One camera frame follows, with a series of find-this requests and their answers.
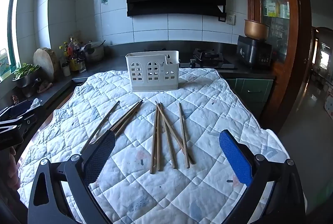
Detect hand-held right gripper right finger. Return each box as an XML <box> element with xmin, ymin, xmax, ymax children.
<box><xmin>219</xmin><ymin>129</ymin><xmax>306</xmax><ymax>224</ymax></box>

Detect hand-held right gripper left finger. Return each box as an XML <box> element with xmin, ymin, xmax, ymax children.
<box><xmin>27</xmin><ymin>130</ymin><xmax>116</xmax><ymax>224</ymax></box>

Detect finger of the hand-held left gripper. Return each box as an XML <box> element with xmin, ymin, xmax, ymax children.
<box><xmin>0</xmin><ymin>101</ymin><xmax>43</xmax><ymax>126</ymax></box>

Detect white utensil holder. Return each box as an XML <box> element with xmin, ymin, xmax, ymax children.
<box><xmin>125</xmin><ymin>51</ymin><xmax>180</xmax><ymax>92</ymax></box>

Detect person's left hand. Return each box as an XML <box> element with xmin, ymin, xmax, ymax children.
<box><xmin>6</xmin><ymin>147</ymin><xmax>21</xmax><ymax>190</ymax></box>

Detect white rag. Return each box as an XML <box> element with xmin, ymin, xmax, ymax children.
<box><xmin>25</xmin><ymin>97</ymin><xmax>42</xmax><ymax>111</ymax></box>

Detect steel bowl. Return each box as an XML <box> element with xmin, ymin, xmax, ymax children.
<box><xmin>12</xmin><ymin>68</ymin><xmax>41</xmax><ymax>89</ymax></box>

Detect leafy greens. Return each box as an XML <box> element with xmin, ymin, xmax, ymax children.
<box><xmin>14</xmin><ymin>63</ymin><xmax>40</xmax><ymax>78</ymax></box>

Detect white plastic jug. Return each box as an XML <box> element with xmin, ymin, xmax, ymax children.
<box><xmin>0</xmin><ymin>49</ymin><xmax>10</xmax><ymax>78</ymax></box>

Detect round wooden cutting board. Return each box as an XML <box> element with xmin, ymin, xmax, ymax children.
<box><xmin>33</xmin><ymin>47</ymin><xmax>59</xmax><ymax>82</ymax></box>

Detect white quilted mat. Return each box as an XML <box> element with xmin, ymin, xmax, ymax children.
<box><xmin>18</xmin><ymin>67</ymin><xmax>291</xmax><ymax>224</ymax></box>

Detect white jar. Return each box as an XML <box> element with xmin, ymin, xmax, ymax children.
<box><xmin>61</xmin><ymin>62</ymin><xmax>71</xmax><ymax>77</ymax></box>

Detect green cabinet drawers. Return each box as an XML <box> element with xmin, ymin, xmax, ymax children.
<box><xmin>225</xmin><ymin>78</ymin><xmax>274</xmax><ymax>116</ymax></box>

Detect yellow label jar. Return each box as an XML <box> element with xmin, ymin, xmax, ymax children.
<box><xmin>69</xmin><ymin>57</ymin><xmax>80</xmax><ymax>72</ymax></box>

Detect green framed window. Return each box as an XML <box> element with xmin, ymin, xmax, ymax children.
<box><xmin>0</xmin><ymin>0</ymin><xmax>30</xmax><ymax>82</ymax></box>

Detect dark kitchen counter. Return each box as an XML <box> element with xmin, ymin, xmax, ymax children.
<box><xmin>0</xmin><ymin>40</ymin><xmax>276</xmax><ymax>120</ymax></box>

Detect steel pot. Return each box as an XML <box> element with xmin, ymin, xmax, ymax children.
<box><xmin>85</xmin><ymin>40</ymin><xmax>106</xmax><ymax>62</ymax></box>

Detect black gas stove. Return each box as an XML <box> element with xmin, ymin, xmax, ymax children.
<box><xmin>179</xmin><ymin>48</ymin><xmax>238</xmax><ymax>70</ymax></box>

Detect black rice cooker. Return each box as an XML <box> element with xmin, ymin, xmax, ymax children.
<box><xmin>236</xmin><ymin>35</ymin><xmax>272</xmax><ymax>70</ymax></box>

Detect copper inner pot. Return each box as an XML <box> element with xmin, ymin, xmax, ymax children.
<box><xmin>244</xmin><ymin>19</ymin><xmax>270</xmax><ymax>41</ymax></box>

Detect wooden glass door cabinet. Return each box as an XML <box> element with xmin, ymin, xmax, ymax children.
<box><xmin>241</xmin><ymin>0</ymin><xmax>314</xmax><ymax>134</ymax></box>

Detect white green box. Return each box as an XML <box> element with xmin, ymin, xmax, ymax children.
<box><xmin>265</xmin><ymin>1</ymin><xmax>277</xmax><ymax>18</ymax></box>

